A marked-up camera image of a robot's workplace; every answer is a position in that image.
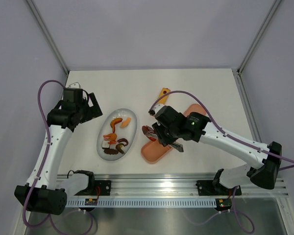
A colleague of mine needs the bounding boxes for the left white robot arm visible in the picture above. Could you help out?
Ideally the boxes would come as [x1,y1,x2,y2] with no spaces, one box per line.
[14,88,102,215]

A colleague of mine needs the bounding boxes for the right aluminium frame post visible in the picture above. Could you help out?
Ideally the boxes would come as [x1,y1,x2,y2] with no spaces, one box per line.
[237,0,284,76]

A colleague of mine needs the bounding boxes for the left aluminium frame post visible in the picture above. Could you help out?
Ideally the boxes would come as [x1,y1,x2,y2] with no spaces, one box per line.
[24,0,70,77]

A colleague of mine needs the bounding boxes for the pink lunch box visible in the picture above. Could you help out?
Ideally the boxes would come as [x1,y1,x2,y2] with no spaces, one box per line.
[141,141,173,164]

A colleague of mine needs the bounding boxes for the red shrimp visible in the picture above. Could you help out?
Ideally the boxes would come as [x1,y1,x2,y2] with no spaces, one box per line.
[108,140,118,144]

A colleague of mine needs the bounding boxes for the yellow rectangular box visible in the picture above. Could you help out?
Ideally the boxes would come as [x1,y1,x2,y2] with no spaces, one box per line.
[155,88,170,105]

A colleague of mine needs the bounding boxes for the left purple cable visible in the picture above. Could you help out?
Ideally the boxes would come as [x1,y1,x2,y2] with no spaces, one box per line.
[23,79,98,233]

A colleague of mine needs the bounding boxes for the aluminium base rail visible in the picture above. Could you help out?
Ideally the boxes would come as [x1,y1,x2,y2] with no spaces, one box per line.
[95,173,289,198]

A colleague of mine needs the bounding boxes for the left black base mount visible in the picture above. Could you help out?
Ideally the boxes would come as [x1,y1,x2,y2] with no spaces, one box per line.
[95,180,112,197]

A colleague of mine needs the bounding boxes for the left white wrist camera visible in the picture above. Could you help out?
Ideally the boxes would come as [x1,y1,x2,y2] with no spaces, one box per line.
[65,82,82,90]

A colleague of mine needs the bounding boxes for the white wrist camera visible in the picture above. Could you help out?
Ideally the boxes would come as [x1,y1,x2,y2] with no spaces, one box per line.
[65,82,82,90]
[148,103,165,116]

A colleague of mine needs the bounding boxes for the red sausage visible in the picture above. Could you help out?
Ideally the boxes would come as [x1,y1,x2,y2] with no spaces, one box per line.
[142,125,158,141]

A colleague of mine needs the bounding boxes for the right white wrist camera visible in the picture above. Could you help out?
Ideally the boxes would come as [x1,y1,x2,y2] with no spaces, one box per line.
[148,103,165,116]

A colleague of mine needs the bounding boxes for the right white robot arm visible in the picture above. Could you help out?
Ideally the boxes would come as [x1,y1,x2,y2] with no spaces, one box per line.
[149,104,282,195]

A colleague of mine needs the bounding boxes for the white slotted cable duct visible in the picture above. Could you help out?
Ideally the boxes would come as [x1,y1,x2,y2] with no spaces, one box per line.
[66,198,217,209]

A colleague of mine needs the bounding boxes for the pink lunch box lid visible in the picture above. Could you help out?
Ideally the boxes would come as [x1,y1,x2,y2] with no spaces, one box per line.
[183,104,206,117]

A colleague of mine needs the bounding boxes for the white black sushi block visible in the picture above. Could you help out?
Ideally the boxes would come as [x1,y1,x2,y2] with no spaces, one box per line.
[101,140,110,149]

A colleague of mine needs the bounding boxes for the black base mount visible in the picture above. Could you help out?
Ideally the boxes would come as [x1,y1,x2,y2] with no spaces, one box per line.
[196,180,234,196]
[95,180,112,197]

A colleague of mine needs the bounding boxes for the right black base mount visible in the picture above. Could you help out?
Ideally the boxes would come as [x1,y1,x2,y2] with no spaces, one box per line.
[196,180,234,196]

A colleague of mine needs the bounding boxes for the brown sea cucumber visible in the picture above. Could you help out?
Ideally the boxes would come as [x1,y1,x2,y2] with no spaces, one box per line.
[103,148,119,155]

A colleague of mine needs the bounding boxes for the orange bread roll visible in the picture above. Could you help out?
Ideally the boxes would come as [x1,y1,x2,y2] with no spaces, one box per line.
[120,117,131,128]

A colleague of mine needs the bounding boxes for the metal food tongs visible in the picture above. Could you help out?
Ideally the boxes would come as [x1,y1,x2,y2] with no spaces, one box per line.
[151,123,184,152]

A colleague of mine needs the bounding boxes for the white oval plate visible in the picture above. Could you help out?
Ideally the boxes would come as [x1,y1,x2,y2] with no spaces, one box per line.
[97,108,138,162]

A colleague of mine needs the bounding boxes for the aluminium frame post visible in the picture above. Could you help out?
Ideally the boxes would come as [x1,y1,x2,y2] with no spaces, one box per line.
[24,0,70,77]
[237,0,284,76]

